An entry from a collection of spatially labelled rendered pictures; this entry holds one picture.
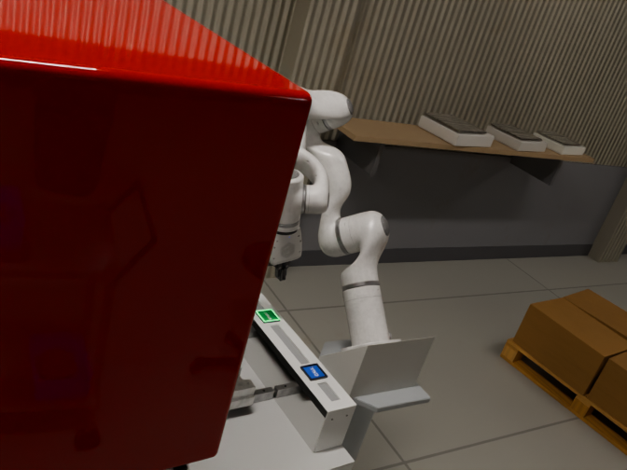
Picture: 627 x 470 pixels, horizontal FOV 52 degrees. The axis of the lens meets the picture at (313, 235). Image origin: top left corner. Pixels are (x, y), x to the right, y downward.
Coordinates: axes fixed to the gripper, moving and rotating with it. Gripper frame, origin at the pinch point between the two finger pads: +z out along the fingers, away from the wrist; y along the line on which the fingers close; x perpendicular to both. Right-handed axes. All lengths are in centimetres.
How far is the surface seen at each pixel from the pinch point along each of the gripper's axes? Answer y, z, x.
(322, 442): -8.5, 25.1, -40.0
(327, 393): -4.2, 15.4, -33.8
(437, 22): 202, -18, 167
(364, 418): 20, 47, -23
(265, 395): -13.8, 25.3, -19.0
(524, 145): 248, 48, 116
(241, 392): -22.8, 17.2, -21.7
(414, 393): 34, 37, -29
